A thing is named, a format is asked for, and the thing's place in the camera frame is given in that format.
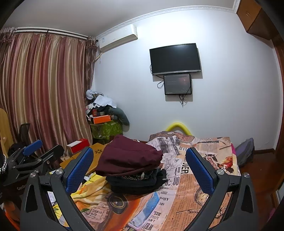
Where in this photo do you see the grey green jacket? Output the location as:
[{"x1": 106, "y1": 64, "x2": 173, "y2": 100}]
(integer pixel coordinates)
[{"x1": 108, "y1": 107, "x2": 130, "y2": 126}]

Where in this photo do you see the wooden wall cabinet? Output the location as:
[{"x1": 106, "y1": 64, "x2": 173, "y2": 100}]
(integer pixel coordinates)
[{"x1": 237, "y1": 0, "x2": 279, "y2": 40}]

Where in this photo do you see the dark navy folded garment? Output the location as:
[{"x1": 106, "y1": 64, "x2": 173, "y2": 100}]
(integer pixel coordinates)
[{"x1": 106, "y1": 168, "x2": 168, "y2": 195}]

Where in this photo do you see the red white box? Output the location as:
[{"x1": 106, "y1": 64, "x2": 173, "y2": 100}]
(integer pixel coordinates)
[{"x1": 67, "y1": 138, "x2": 89, "y2": 156}]

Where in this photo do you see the maroon corduroy garment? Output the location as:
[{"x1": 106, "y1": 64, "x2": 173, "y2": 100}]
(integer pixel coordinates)
[{"x1": 95, "y1": 135, "x2": 163, "y2": 177}]

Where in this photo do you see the green storage box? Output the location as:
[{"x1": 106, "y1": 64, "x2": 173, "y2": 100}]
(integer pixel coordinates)
[{"x1": 90, "y1": 120, "x2": 123, "y2": 144}]

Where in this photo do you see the yellow orange blanket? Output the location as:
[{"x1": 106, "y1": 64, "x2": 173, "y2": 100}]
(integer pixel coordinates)
[{"x1": 52, "y1": 172, "x2": 116, "y2": 227}]

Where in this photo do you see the striped red curtain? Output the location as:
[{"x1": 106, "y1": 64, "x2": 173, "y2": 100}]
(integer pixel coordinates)
[{"x1": 1, "y1": 27, "x2": 97, "y2": 151}]

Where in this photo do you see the wall mounted black television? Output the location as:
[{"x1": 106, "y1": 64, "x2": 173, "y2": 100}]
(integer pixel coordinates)
[{"x1": 149, "y1": 43, "x2": 201, "y2": 75}]

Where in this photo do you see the yellow pool noodle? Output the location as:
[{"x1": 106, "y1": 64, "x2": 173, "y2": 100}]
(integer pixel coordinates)
[{"x1": 165, "y1": 122, "x2": 192, "y2": 136}]

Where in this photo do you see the newspaper print bed sheet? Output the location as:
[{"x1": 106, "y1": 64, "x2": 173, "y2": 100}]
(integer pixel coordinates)
[{"x1": 73, "y1": 130, "x2": 241, "y2": 231}]

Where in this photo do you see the white air conditioner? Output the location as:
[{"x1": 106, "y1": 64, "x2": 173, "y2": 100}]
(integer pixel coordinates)
[{"x1": 99, "y1": 24, "x2": 138, "y2": 52}]

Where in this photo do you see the small black monitor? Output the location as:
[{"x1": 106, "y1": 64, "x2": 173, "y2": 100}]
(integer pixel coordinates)
[{"x1": 164, "y1": 74, "x2": 192, "y2": 95}]

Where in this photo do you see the black office chair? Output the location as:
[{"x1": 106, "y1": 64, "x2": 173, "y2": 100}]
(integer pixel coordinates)
[{"x1": 8, "y1": 123, "x2": 31, "y2": 157}]

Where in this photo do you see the grey backpack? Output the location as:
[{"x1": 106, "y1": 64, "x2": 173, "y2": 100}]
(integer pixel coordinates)
[{"x1": 235, "y1": 138, "x2": 255, "y2": 166}]

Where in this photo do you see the navy patterned garment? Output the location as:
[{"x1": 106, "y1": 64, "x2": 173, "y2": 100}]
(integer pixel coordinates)
[{"x1": 106, "y1": 168, "x2": 168, "y2": 186}]

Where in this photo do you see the orange box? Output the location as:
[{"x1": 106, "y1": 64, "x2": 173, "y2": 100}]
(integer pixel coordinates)
[{"x1": 92, "y1": 115, "x2": 111, "y2": 124}]

